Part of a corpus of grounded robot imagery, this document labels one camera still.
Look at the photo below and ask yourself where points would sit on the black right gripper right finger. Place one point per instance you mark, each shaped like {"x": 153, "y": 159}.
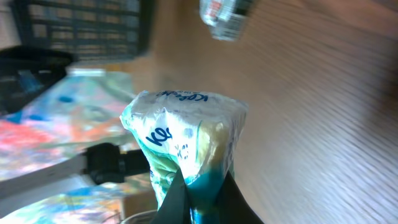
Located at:
{"x": 232, "y": 206}

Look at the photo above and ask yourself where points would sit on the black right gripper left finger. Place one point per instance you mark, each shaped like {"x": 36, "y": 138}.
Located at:
{"x": 175, "y": 208}

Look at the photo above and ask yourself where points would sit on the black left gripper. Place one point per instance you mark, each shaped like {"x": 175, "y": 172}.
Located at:
{"x": 27, "y": 72}

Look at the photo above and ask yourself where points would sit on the small green wipes pack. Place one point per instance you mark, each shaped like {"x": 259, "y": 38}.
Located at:
{"x": 193, "y": 132}

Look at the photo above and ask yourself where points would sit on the roll of tape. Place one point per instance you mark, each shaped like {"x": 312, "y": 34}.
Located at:
{"x": 225, "y": 18}

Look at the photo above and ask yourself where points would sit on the black plastic mesh basket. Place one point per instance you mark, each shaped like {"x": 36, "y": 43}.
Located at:
{"x": 95, "y": 31}

